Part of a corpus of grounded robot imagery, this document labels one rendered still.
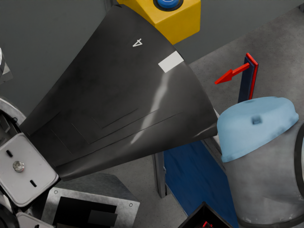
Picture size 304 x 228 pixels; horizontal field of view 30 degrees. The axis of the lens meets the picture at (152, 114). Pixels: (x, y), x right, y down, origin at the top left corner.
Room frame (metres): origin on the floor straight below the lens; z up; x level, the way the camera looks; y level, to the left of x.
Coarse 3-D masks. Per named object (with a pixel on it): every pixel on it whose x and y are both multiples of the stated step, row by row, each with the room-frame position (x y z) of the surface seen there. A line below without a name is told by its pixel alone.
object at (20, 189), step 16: (16, 144) 0.35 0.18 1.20; (32, 144) 0.35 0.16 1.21; (0, 160) 0.33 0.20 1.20; (16, 160) 0.33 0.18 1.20; (32, 160) 0.33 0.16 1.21; (0, 176) 0.31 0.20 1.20; (16, 176) 0.31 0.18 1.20; (32, 176) 0.30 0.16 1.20; (48, 176) 0.30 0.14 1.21; (16, 192) 0.29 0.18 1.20; (32, 192) 0.28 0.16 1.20
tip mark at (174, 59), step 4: (176, 52) 0.46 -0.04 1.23; (168, 56) 0.45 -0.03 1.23; (172, 56) 0.45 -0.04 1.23; (176, 56) 0.45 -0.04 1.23; (164, 60) 0.45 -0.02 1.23; (168, 60) 0.45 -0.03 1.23; (172, 60) 0.45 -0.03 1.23; (176, 60) 0.45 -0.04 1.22; (180, 60) 0.45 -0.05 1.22; (160, 64) 0.44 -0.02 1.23; (164, 64) 0.44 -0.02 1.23; (168, 64) 0.44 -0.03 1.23; (172, 64) 0.44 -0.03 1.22; (176, 64) 0.44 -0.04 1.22; (164, 68) 0.44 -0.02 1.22; (168, 68) 0.44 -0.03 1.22
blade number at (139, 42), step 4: (136, 36) 0.48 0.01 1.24; (140, 36) 0.48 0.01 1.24; (132, 40) 0.48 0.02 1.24; (136, 40) 0.48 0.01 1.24; (140, 40) 0.48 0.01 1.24; (144, 40) 0.48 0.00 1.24; (128, 44) 0.47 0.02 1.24; (132, 44) 0.47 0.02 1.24; (136, 44) 0.47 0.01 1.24; (140, 44) 0.47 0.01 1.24; (144, 44) 0.47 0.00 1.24; (132, 48) 0.47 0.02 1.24; (136, 48) 0.47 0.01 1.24; (140, 48) 0.46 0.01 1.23; (136, 52) 0.46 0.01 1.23
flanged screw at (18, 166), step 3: (15, 162) 0.32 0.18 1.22; (18, 162) 0.32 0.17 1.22; (21, 162) 0.32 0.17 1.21; (15, 165) 0.32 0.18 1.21; (18, 165) 0.32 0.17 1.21; (21, 165) 0.32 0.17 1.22; (15, 168) 0.31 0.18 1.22; (18, 168) 0.31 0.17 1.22; (21, 168) 0.31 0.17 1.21; (18, 171) 0.31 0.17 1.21
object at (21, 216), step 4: (20, 212) 0.29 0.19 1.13; (20, 216) 0.28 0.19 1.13; (24, 216) 0.28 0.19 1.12; (28, 216) 0.28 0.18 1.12; (20, 220) 0.28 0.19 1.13; (24, 220) 0.28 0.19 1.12; (28, 220) 0.28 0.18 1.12; (32, 220) 0.28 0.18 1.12; (36, 220) 0.28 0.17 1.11; (40, 220) 0.28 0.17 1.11; (20, 224) 0.27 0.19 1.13; (24, 224) 0.27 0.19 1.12; (28, 224) 0.27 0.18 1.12; (32, 224) 0.27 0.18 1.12; (36, 224) 0.27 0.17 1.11; (40, 224) 0.28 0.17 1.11; (44, 224) 0.28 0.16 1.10; (48, 224) 0.28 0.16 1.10
